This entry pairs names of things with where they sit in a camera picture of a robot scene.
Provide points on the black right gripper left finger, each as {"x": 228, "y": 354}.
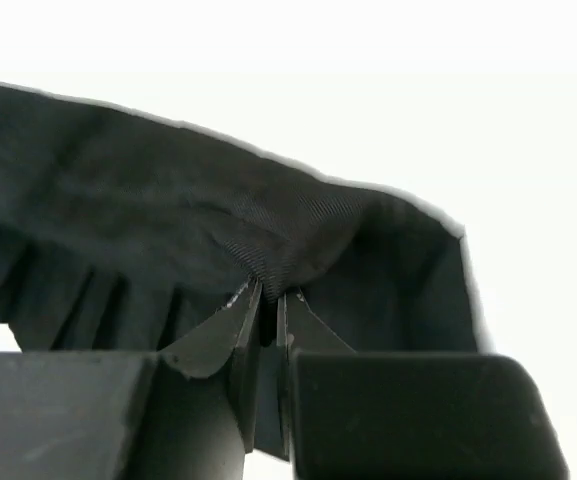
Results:
{"x": 227, "y": 343}

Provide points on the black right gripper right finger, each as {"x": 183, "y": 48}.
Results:
{"x": 299, "y": 328}

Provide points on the black pleated skirt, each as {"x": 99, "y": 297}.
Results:
{"x": 121, "y": 232}

